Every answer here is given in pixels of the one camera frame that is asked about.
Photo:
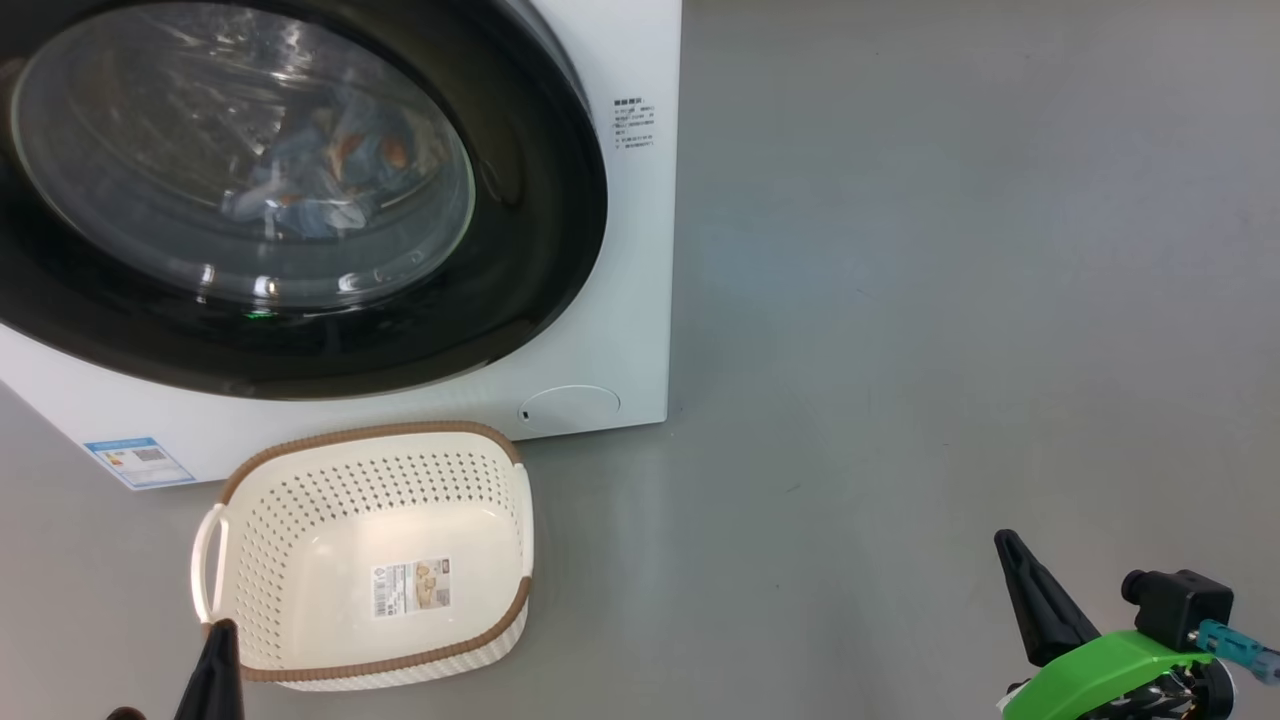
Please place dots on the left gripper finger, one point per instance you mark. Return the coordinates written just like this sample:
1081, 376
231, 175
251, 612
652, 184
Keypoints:
215, 680
126, 714

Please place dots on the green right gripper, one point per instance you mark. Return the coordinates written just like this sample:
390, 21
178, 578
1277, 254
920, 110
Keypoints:
1100, 680

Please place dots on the blue and cream clothes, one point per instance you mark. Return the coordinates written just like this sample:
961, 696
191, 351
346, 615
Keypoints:
330, 170

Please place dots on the black glass washing machine door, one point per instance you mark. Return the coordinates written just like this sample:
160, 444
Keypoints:
530, 200

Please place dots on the white front-load washing machine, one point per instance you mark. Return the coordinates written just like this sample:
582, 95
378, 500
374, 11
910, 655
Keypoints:
630, 300

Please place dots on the cream basket with brown rim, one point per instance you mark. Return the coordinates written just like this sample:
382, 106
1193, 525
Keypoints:
300, 520

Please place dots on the paper product label sticker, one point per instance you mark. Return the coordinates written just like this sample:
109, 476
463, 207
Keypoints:
412, 588

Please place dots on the blue energy label sticker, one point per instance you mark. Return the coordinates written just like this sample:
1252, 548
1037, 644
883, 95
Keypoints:
140, 463

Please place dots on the round white filter cover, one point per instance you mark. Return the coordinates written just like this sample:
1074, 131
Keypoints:
570, 408

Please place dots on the small printed text label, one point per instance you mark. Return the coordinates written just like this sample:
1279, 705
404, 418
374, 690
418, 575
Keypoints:
634, 123

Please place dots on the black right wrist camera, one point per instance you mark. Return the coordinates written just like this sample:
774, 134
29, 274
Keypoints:
1180, 605

